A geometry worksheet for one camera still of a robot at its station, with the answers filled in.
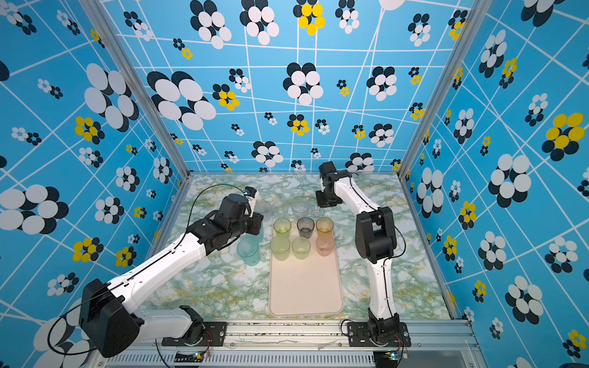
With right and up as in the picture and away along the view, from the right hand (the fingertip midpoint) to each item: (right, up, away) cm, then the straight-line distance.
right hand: (326, 203), depth 100 cm
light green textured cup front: (-11, -18, -7) cm, 22 cm away
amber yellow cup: (-1, -10, -4) cm, 10 cm away
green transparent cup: (-19, -10, -2) cm, 22 cm away
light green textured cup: (-20, -17, -7) cm, 27 cm away
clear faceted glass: (-20, -3, +3) cm, 20 cm away
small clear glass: (-4, -4, +3) cm, 7 cm away
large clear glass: (-12, -2, +4) cm, 13 cm away
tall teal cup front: (-32, -18, -10) cm, 38 cm away
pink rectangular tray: (-8, -30, -17) cm, 35 cm away
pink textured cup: (-2, -16, -9) cm, 19 cm away
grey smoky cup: (-9, -10, -4) cm, 14 cm away
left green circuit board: (-47, -48, -28) cm, 73 cm away
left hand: (-25, -3, -20) cm, 32 cm away
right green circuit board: (+14, -47, -29) cm, 57 cm away
